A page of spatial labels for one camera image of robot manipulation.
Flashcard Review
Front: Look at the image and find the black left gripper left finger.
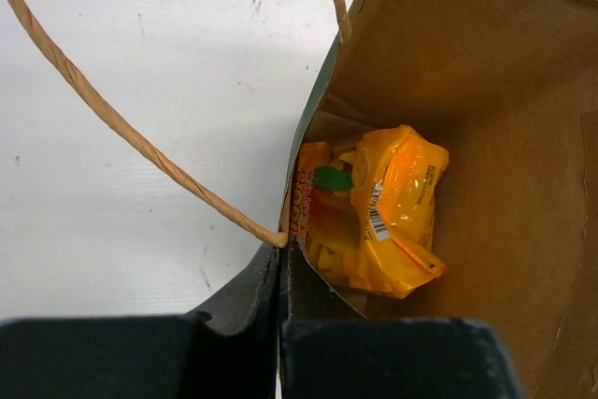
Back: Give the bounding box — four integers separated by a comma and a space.
0, 242, 280, 399

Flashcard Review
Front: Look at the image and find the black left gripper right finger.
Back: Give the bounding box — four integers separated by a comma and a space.
278, 235, 527, 399

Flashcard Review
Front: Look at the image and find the yellow mango snack bag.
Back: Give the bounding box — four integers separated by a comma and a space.
290, 125, 449, 299

